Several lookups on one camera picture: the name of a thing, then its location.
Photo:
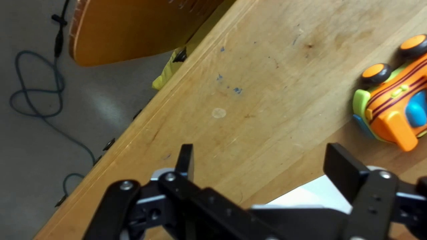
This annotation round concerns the brown wooden chair seat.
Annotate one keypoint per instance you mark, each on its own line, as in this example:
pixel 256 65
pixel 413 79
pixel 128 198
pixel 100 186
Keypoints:
pixel 134 31

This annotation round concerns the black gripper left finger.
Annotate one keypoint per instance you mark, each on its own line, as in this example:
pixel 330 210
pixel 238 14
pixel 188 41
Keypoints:
pixel 191 209

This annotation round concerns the white paper sheet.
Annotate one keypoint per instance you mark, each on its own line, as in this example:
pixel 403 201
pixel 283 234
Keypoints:
pixel 311 195

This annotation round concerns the yellow tag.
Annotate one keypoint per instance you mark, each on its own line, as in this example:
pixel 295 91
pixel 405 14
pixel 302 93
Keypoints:
pixel 166 75

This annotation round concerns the orange striped toy car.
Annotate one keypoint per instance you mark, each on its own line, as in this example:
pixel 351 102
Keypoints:
pixel 395 107

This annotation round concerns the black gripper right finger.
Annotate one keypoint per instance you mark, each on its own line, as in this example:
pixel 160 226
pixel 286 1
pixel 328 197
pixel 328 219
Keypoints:
pixel 378 205

